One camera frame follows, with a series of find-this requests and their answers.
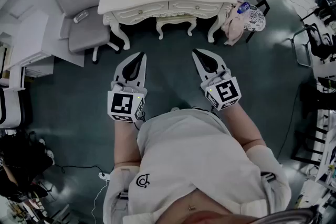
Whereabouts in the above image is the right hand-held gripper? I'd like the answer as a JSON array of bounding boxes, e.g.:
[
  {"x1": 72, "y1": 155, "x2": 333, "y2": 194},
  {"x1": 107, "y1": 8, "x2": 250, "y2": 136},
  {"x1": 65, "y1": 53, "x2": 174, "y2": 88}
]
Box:
[{"x1": 192, "y1": 49, "x2": 242, "y2": 111}]

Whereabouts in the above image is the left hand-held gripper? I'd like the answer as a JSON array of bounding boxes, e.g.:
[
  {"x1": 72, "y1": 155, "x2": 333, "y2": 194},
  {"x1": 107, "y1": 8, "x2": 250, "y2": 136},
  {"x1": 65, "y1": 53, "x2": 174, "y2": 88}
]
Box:
[{"x1": 107, "y1": 51, "x2": 147, "y2": 123}]

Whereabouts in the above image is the person's right forearm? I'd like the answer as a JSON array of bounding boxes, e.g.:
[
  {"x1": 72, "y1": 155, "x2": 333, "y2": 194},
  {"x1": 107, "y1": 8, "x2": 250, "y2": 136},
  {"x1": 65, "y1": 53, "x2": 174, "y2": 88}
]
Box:
[{"x1": 222, "y1": 104, "x2": 266, "y2": 152}]

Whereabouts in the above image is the person's left forearm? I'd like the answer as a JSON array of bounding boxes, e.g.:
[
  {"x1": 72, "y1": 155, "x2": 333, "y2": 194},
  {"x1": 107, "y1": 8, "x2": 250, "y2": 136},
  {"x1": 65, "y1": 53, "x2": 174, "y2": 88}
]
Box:
[{"x1": 113, "y1": 118, "x2": 142, "y2": 167}]

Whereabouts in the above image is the pink cloth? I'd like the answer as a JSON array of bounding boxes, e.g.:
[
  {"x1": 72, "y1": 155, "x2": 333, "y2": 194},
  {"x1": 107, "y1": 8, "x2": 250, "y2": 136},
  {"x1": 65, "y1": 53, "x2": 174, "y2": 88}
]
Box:
[{"x1": 222, "y1": 2, "x2": 246, "y2": 46}]

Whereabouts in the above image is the white carved stool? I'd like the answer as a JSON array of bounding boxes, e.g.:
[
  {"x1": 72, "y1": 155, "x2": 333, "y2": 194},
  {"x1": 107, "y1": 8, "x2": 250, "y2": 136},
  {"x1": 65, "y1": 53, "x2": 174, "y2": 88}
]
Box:
[{"x1": 156, "y1": 14, "x2": 197, "y2": 40}]

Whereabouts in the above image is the grey swivel office chair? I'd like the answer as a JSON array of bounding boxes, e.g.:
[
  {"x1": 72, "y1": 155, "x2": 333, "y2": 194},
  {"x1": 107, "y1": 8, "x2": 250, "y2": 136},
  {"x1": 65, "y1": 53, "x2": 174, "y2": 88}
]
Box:
[{"x1": 51, "y1": 0, "x2": 121, "y2": 65}]

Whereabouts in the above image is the floral patterned cushion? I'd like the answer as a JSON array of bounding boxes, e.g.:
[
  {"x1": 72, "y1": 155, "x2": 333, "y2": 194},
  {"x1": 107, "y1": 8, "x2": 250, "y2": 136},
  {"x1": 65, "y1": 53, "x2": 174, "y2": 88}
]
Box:
[{"x1": 243, "y1": 6, "x2": 266, "y2": 44}]

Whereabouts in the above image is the blue label water bottle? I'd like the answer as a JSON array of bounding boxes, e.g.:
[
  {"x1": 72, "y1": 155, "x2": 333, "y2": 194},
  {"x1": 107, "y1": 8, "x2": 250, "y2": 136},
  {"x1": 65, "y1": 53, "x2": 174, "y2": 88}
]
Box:
[{"x1": 237, "y1": 1, "x2": 250, "y2": 14}]

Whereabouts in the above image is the person's white shirt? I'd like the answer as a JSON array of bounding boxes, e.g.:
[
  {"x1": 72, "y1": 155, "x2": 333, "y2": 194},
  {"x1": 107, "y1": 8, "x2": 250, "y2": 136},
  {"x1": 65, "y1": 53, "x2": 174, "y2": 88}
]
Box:
[{"x1": 103, "y1": 107, "x2": 292, "y2": 224}]

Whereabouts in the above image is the white side cabinet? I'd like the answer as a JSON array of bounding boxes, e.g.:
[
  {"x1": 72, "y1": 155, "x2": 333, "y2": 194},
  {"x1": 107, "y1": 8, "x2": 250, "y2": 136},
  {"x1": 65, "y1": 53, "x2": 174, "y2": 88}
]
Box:
[{"x1": 6, "y1": 10, "x2": 55, "y2": 89}]

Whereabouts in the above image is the black office chair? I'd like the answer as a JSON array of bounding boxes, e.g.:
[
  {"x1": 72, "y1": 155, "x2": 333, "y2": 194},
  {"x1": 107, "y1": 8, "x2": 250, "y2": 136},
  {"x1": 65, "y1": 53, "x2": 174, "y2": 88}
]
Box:
[{"x1": 304, "y1": 23, "x2": 336, "y2": 61}]

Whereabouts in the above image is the black and white chair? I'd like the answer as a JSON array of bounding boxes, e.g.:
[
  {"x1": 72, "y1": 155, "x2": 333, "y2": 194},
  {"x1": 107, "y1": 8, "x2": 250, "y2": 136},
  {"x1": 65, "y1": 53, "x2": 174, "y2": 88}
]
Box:
[{"x1": 0, "y1": 86, "x2": 27, "y2": 129}]

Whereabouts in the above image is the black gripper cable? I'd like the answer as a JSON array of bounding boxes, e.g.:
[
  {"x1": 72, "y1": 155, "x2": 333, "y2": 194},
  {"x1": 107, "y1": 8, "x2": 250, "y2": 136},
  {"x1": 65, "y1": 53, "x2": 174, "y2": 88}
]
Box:
[{"x1": 133, "y1": 111, "x2": 146, "y2": 131}]

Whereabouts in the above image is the black floor cable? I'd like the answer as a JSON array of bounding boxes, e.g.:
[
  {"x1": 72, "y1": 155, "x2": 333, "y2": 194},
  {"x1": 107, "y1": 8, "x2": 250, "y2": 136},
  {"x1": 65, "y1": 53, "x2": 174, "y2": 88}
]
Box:
[{"x1": 52, "y1": 164, "x2": 106, "y2": 175}]

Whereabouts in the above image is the white floor cable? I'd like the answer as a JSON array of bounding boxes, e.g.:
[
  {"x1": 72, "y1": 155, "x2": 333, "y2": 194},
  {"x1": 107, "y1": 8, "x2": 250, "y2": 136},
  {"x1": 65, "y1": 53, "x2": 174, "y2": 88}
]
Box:
[{"x1": 91, "y1": 180, "x2": 109, "y2": 218}]

